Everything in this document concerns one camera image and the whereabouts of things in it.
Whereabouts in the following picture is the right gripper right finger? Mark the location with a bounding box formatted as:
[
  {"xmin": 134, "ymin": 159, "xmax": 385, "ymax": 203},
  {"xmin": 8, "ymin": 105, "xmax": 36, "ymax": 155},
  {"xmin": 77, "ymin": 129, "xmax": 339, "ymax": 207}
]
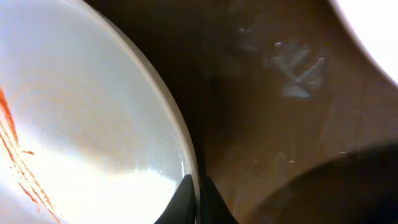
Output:
[{"xmin": 200, "ymin": 176, "xmax": 238, "ymax": 224}]

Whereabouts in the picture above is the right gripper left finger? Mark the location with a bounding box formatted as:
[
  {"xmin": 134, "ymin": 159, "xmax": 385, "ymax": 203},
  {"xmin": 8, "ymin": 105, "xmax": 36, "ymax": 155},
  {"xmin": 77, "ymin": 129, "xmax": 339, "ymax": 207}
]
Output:
[{"xmin": 154, "ymin": 174, "xmax": 197, "ymax": 224}]

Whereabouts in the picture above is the white plate with sauce centre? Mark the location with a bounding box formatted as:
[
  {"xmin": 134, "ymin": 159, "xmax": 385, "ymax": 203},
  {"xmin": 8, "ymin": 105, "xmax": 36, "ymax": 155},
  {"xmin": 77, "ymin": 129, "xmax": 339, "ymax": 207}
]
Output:
[{"xmin": 1, "ymin": 1, "xmax": 200, "ymax": 223}]

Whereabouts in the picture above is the large brown tray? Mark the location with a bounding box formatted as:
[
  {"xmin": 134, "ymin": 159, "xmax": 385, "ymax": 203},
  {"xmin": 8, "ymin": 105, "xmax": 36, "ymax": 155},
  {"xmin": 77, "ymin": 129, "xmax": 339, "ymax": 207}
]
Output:
[{"xmin": 91, "ymin": 0, "xmax": 397, "ymax": 223}]

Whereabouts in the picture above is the white plate top right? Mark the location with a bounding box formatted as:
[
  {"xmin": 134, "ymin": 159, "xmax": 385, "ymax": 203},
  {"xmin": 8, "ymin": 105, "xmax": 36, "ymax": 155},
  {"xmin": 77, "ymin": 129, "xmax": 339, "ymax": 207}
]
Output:
[{"xmin": 330, "ymin": 0, "xmax": 397, "ymax": 85}]

